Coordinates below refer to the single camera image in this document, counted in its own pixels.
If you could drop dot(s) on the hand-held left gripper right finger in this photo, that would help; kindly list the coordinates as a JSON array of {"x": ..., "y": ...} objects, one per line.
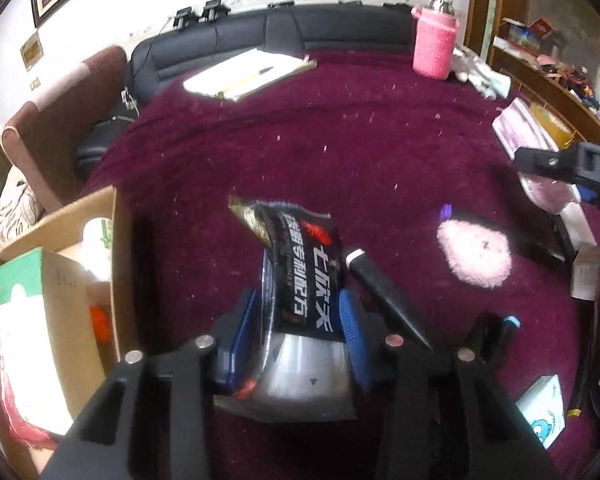
[{"x": 352, "y": 330}]

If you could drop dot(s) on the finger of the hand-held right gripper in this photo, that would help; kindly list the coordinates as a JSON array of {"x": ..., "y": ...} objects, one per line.
[
  {"x": 592, "y": 197},
  {"x": 545, "y": 162}
]

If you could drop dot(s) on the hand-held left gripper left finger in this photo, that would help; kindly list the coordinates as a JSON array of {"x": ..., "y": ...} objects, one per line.
[{"x": 242, "y": 330}]

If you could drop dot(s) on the clear plastic container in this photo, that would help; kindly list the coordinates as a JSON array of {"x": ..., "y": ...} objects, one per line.
[{"x": 550, "y": 195}]

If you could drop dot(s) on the black snack packet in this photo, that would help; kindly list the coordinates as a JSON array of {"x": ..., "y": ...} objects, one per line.
[{"x": 305, "y": 270}]

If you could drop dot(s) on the pink striped packet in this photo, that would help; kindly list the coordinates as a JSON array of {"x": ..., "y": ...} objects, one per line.
[{"x": 520, "y": 125}]

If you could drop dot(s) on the black marker pen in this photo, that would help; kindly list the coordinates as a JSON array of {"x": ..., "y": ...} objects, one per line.
[{"x": 380, "y": 287}]

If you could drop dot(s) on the wooden shelf cabinet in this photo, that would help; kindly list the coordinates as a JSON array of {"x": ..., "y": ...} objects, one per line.
[{"x": 545, "y": 95}]

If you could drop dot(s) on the small white carton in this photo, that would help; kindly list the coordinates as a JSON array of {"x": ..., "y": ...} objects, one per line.
[{"x": 585, "y": 275}]

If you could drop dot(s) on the teal cloth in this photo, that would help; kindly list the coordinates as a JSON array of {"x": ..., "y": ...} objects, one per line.
[{"x": 500, "y": 85}]

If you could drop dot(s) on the small purple item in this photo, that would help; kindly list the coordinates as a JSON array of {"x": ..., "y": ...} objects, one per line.
[{"x": 446, "y": 211}]

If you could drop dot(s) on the pink fluffy pad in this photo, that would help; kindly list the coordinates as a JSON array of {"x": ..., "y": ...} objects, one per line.
[{"x": 475, "y": 252}]

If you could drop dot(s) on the white gloves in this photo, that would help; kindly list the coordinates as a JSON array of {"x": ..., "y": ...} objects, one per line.
[{"x": 472, "y": 72}]

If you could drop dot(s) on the colourful cardboard box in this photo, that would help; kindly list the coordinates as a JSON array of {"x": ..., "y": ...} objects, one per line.
[{"x": 522, "y": 35}]

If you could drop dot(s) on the small orange item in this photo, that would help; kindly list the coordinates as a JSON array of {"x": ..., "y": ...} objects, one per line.
[{"x": 101, "y": 322}]

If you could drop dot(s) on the pink crochet covered bottle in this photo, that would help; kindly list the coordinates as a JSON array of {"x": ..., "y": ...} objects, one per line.
[{"x": 432, "y": 45}]

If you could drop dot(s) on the white plastic bottle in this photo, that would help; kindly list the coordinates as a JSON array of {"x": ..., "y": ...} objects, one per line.
[{"x": 97, "y": 240}]

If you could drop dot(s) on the maroon velvet cloth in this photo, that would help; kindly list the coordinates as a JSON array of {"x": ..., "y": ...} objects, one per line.
[{"x": 330, "y": 160}]

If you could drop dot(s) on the green and white box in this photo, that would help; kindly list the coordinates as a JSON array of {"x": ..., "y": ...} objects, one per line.
[{"x": 45, "y": 335}]

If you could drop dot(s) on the teal cartoon tissue pack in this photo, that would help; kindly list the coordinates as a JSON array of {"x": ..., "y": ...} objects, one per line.
[{"x": 542, "y": 405}]

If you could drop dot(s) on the red plastic bag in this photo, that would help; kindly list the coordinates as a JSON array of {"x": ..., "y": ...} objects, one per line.
[{"x": 25, "y": 430}]

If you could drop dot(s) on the yellow pen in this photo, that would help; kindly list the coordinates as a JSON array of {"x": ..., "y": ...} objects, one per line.
[{"x": 247, "y": 79}]

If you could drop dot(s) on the patterned beige blanket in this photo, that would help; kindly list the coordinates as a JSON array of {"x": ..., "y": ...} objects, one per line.
[{"x": 10, "y": 215}]

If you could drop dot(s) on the white notebook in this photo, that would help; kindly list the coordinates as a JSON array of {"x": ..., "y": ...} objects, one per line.
[{"x": 240, "y": 67}]

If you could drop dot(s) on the brown armchair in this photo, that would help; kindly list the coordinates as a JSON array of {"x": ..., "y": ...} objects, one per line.
[{"x": 65, "y": 125}]

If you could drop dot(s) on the black leather sofa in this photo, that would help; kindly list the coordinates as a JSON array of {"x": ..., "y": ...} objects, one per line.
[{"x": 260, "y": 35}]

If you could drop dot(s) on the black charger device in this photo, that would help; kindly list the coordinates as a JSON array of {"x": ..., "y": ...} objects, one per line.
[
  {"x": 215, "y": 10},
  {"x": 185, "y": 16}
]

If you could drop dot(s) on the small framed picture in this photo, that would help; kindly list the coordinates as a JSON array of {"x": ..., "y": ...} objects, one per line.
[{"x": 31, "y": 51}]

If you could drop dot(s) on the wall switch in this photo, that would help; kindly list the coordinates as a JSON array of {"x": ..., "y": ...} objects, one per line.
[{"x": 34, "y": 83}]

